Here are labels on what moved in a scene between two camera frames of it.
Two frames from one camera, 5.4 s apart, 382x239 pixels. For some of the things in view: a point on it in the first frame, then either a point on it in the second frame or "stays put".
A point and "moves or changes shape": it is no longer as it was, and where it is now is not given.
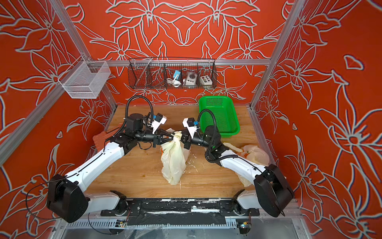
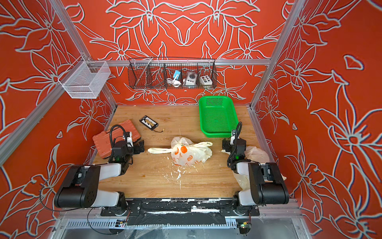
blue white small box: x=176 y=72 stays put
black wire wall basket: x=159 y=73 stays put
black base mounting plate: x=180 y=211 stays put
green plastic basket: x=227 y=123 stays put
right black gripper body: x=189 y=142 -> x=227 y=144
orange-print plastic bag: x=174 y=158 moves or changes shape
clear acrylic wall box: x=85 y=79 stays put
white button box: x=205 y=80 stays put
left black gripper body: x=156 y=140 -> x=136 y=151
